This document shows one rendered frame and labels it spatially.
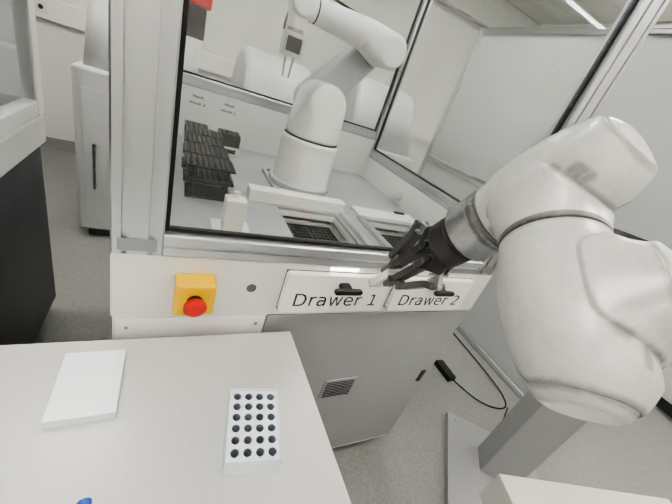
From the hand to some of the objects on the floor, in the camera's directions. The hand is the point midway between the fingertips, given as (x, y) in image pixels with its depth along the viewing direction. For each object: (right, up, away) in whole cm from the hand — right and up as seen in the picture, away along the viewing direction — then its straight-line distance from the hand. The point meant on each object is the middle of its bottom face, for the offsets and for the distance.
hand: (384, 278), depth 63 cm
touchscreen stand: (+62, -100, +81) cm, 143 cm away
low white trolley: (-61, -92, +12) cm, 110 cm away
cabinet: (-50, -53, +93) cm, 118 cm away
